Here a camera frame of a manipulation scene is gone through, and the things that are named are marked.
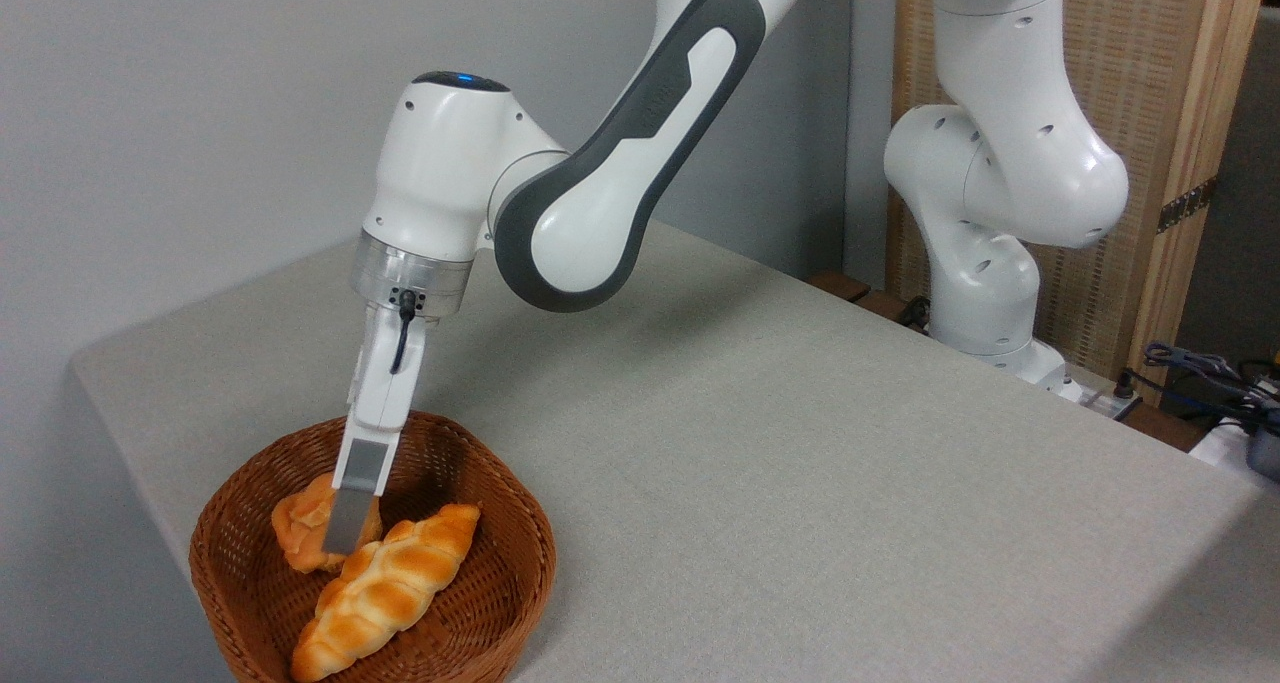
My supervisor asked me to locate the round knotted bread roll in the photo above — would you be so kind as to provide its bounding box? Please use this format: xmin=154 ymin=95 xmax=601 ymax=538
xmin=271 ymin=471 xmax=385 ymax=575

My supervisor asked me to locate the brown wicker basket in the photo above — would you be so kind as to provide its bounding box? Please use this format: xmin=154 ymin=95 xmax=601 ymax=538
xmin=189 ymin=409 xmax=557 ymax=683

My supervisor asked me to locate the dark cable bundle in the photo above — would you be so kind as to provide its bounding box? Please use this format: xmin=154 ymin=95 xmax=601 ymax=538
xmin=1143 ymin=341 xmax=1280 ymax=426

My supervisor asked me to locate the metal screen hinge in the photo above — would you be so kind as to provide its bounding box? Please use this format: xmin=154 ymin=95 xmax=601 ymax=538
xmin=1157 ymin=176 xmax=1220 ymax=235

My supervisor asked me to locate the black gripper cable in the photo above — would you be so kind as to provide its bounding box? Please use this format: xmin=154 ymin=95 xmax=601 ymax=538
xmin=389 ymin=290 xmax=420 ymax=377

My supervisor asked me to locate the brown wooden bench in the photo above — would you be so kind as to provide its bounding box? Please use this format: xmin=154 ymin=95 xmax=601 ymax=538
xmin=805 ymin=270 xmax=933 ymax=336

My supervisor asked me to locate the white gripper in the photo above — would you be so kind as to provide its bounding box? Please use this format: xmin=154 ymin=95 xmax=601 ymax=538
xmin=321 ymin=301 xmax=428 ymax=557

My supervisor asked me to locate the long braided bread loaf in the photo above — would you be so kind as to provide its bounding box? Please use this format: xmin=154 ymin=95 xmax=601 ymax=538
xmin=290 ymin=504 xmax=482 ymax=683

